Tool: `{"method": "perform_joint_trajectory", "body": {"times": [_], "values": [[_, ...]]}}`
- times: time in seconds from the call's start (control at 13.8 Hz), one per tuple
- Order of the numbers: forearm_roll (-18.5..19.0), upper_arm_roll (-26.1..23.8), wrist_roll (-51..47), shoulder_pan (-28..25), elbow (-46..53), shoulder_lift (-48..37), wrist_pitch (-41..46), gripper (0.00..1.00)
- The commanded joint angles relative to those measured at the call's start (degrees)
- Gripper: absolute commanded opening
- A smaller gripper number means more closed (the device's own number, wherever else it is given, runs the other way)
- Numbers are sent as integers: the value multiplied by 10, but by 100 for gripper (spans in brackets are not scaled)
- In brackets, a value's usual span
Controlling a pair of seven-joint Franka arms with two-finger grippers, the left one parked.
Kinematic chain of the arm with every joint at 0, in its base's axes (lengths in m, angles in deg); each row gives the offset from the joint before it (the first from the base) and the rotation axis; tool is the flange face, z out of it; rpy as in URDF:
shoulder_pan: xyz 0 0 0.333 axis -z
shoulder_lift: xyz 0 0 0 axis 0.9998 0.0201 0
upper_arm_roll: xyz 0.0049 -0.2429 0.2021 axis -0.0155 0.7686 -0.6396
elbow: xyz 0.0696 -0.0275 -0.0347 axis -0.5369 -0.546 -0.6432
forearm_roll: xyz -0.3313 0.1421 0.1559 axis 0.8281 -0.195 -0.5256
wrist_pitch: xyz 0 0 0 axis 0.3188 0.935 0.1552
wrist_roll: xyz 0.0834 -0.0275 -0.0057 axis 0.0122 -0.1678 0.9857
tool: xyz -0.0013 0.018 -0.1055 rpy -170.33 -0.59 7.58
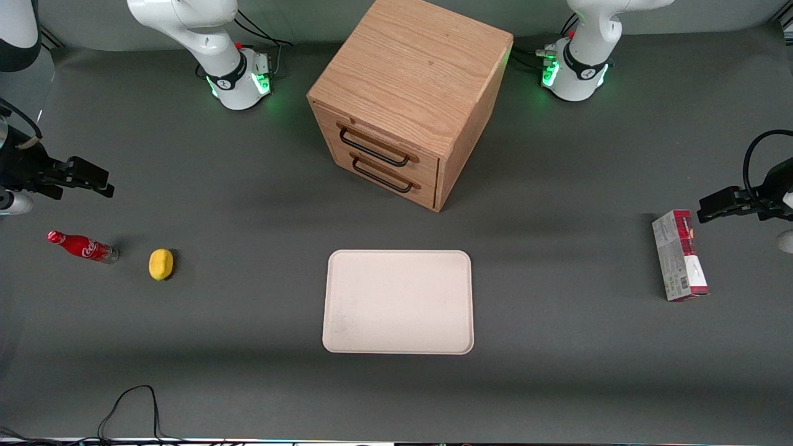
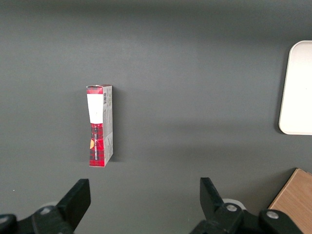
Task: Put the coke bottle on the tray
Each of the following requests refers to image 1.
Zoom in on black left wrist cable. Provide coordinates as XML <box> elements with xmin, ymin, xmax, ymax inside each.
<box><xmin>743</xmin><ymin>129</ymin><xmax>793</xmax><ymax>200</ymax></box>

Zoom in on wooden drawer with short handle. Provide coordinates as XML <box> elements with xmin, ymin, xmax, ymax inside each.
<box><xmin>327</xmin><ymin>139</ymin><xmax>439</xmax><ymax>210</ymax></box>

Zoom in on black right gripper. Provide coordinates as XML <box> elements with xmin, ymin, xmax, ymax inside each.
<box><xmin>0</xmin><ymin>141</ymin><xmax>115</xmax><ymax>200</ymax></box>

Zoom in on black left arm base cables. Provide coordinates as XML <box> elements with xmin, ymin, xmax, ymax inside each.
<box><xmin>510</xmin><ymin>12</ymin><xmax>578</xmax><ymax>72</ymax></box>

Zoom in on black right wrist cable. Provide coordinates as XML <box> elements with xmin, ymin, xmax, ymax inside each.
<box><xmin>0</xmin><ymin>98</ymin><xmax>43</xmax><ymax>151</ymax></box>

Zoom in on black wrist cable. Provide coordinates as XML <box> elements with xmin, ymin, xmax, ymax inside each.
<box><xmin>743</xmin><ymin>129</ymin><xmax>793</xmax><ymax>200</ymax></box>
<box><xmin>0</xmin><ymin>98</ymin><xmax>43</xmax><ymax>151</ymax></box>

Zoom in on wooden drawer with long handle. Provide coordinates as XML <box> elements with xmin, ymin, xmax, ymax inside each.
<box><xmin>312</xmin><ymin>102</ymin><xmax>441</xmax><ymax>183</ymax></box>

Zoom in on short black drawer handle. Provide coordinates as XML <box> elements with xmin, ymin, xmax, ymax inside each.
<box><xmin>350</xmin><ymin>152</ymin><xmax>423</xmax><ymax>194</ymax></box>

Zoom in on black right arm base cables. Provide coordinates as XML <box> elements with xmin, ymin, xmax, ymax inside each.
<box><xmin>234</xmin><ymin>9</ymin><xmax>293</xmax><ymax>78</ymax></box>

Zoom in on wooden drawer cabinet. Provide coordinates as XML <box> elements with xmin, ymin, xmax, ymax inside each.
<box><xmin>307</xmin><ymin>0</ymin><xmax>514</xmax><ymax>213</ymax></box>

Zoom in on red coke bottle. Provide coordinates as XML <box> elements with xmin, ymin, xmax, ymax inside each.
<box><xmin>47</xmin><ymin>230</ymin><xmax>120</xmax><ymax>265</ymax></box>

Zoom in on long black drawer handle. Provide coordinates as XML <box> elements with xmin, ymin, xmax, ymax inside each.
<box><xmin>338</xmin><ymin>122</ymin><xmax>421</xmax><ymax>168</ymax></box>

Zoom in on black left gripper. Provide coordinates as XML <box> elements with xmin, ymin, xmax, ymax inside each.
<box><xmin>697</xmin><ymin>157</ymin><xmax>793</xmax><ymax>224</ymax></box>

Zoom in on black arm base cables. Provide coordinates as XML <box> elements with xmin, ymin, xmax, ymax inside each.
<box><xmin>234</xmin><ymin>9</ymin><xmax>293</xmax><ymax>78</ymax></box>
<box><xmin>510</xmin><ymin>12</ymin><xmax>578</xmax><ymax>72</ymax></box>

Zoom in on yellow lemon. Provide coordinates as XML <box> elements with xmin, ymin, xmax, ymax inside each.
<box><xmin>149</xmin><ymin>248</ymin><xmax>175</xmax><ymax>281</ymax></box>

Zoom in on black looped table cable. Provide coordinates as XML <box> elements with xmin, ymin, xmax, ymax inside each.
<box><xmin>97</xmin><ymin>385</ymin><xmax>186</xmax><ymax>444</ymax></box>

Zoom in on red grey carton box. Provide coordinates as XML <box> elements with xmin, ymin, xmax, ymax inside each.
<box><xmin>652</xmin><ymin>209</ymin><xmax>710</xmax><ymax>303</ymax></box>

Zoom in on beige plastic tray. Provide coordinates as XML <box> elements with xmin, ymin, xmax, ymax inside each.
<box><xmin>322</xmin><ymin>250</ymin><xmax>475</xmax><ymax>355</ymax></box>

